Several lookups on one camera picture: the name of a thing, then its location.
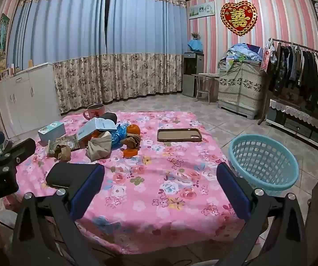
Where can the red heart wall decoration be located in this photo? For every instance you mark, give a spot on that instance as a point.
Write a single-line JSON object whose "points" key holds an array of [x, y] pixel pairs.
{"points": [[239, 18]]}

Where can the cloth covered cabinet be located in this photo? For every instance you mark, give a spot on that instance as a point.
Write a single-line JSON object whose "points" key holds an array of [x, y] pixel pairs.
{"points": [[239, 88]]}

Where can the pink mug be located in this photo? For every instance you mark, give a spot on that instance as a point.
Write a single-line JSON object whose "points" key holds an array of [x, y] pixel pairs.
{"points": [[93, 113]]}

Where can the small potted plant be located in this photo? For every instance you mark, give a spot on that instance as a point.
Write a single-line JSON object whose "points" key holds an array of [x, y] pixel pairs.
{"points": [[195, 36]]}

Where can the low dark cabinet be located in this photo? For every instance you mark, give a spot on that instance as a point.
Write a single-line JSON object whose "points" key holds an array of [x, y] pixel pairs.
{"points": [[300, 130]]}

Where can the printed snack packet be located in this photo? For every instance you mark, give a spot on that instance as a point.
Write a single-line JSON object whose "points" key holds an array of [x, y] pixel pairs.
{"points": [[70, 142]]}

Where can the brown phone case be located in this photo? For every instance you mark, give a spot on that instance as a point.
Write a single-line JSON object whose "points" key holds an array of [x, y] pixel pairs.
{"points": [[178, 135]]}

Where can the white and teal box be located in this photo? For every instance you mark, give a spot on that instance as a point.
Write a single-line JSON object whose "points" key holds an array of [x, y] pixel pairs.
{"points": [[50, 133]]}

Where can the blue plastic bag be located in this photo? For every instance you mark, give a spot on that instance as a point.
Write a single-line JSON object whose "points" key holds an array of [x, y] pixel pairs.
{"points": [[120, 135]]}

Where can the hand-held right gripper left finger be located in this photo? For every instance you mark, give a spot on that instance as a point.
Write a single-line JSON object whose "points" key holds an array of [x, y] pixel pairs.
{"points": [[88, 191]]}

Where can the small folding table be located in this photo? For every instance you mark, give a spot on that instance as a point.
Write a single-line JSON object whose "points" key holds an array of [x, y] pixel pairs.
{"points": [[206, 75]]}

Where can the large orange peel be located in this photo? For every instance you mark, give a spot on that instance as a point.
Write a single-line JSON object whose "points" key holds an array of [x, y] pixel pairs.
{"points": [[134, 129]]}

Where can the light blue carton box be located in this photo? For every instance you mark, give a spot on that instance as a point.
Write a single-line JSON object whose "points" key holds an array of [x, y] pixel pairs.
{"points": [[95, 126]]}

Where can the beige paper bag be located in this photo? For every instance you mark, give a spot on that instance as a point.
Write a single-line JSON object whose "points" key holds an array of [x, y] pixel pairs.
{"points": [[99, 146]]}

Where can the pile of folded clothes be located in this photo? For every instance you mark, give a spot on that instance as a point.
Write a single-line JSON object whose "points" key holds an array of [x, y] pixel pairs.
{"points": [[245, 52]]}

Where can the blue cloth bundle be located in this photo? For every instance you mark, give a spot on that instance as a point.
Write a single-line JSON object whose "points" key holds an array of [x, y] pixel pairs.
{"points": [[195, 45]]}

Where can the blue floral curtain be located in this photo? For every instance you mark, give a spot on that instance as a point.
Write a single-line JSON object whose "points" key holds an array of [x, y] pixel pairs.
{"points": [[145, 33], [64, 33]]}

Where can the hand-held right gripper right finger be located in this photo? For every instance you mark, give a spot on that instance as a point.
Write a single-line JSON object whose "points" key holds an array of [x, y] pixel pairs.
{"points": [[233, 191]]}

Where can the crumpled brown paper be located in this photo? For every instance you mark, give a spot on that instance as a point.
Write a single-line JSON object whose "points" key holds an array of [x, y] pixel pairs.
{"points": [[131, 141]]}

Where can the small orange peel piece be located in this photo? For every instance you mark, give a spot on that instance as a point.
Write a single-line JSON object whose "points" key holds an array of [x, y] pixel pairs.
{"points": [[129, 153]]}

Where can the white cabinet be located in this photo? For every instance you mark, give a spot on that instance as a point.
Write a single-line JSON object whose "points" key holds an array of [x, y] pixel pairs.
{"points": [[28, 94]]}

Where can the row of hanging clothes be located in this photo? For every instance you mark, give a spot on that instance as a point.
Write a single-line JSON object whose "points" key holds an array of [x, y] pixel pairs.
{"points": [[306, 69]]}

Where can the wall poster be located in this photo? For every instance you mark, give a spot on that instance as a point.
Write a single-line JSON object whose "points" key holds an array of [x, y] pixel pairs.
{"points": [[2, 38]]}

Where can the white lace cloth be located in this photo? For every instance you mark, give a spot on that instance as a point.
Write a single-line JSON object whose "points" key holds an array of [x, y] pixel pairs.
{"points": [[300, 112]]}

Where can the grey water dispenser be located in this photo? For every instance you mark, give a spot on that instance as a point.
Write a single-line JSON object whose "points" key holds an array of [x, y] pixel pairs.
{"points": [[192, 74]]}

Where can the metal clothes rack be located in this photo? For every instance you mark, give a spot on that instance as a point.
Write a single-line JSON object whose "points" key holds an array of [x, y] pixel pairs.
{"points": [[286, 42]]}

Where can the light blue plastic basket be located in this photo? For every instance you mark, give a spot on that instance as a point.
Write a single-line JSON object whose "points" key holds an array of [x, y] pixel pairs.
{"points": [[281, 183]]}

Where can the pink floral tablecloth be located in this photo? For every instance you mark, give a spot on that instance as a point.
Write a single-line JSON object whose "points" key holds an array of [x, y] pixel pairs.
{"points": [[161, 171]]}

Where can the red and white hanging bag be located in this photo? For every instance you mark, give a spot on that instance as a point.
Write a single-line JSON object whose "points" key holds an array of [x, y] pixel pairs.
{"points": [[266, 59]]}

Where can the black round object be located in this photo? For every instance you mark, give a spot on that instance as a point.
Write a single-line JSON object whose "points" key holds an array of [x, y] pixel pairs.
{"points": [[109, 117]]}

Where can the wide wall picture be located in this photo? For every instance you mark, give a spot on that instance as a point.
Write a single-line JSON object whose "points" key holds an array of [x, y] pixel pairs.
{"points": [[202, 10]]}

